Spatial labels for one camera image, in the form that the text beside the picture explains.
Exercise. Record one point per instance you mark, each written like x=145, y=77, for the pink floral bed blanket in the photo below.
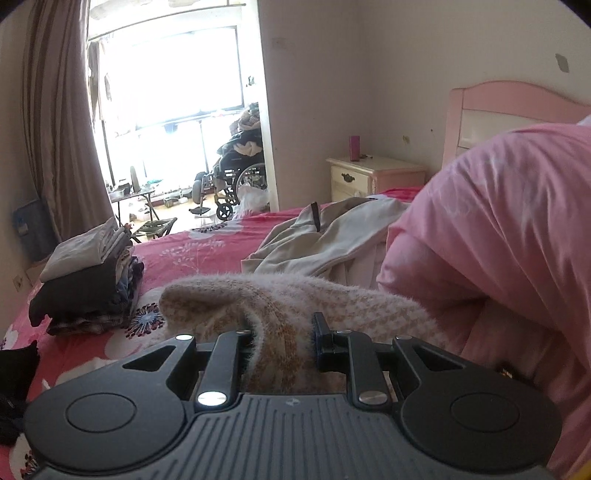
x=208, y=250

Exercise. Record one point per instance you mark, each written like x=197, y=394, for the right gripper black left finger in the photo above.
x=207, y=374

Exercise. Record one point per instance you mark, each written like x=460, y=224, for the beige crumpled jacket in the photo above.
x=344, y=242

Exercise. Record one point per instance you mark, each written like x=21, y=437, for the pink quilt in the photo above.
x=496, y=247

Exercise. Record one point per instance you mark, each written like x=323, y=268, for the black garment at left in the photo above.
x=18, y=369

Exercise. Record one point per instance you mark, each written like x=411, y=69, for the small folding table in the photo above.
x=118, y=196

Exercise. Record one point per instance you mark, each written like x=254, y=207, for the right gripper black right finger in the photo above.
x=378, y=374

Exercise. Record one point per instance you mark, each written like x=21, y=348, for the pink headboard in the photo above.
x=480, y=112

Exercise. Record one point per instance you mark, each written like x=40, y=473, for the plaid folded garment under pile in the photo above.
x=98, y=324

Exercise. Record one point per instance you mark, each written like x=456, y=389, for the wheelchair with clothes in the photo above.
x=241, y=162

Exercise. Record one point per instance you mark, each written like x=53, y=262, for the pink cup on cabinet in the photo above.
x=354, y=148

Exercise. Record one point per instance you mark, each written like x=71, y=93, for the white folded garment on pile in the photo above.
x=85, y=250

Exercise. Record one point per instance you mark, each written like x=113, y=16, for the cream bedside cabinet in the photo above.
x=372, y=175

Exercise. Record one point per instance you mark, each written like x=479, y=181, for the brown curtain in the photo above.
x=57, y=121

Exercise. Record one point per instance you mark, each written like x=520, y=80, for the black folded garment on pile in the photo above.
x=88, y=293

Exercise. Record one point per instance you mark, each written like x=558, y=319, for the fuzzy beige houndstooth sweater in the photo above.
x=278, y=309

